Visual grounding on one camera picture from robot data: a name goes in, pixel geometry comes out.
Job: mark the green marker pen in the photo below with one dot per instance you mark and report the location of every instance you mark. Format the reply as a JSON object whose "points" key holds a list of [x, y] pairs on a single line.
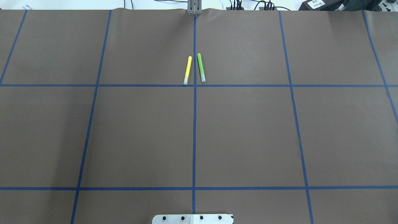
{"points": [[201, 67]]}

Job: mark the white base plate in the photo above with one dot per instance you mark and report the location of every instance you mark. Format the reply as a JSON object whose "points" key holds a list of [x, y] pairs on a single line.
{"points": [[193, 219]]}

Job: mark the aluminium frame post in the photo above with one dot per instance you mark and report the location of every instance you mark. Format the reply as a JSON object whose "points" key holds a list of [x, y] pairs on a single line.
{"points": [[194, 7]]}

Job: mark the brown paper table mat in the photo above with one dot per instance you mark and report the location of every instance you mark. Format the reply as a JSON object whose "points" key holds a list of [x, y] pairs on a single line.
{"points": [[295, 124]]}

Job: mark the yellow marker pen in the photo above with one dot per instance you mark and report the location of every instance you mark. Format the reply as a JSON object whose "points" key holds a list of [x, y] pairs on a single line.
{"points": [[187, 70]]}

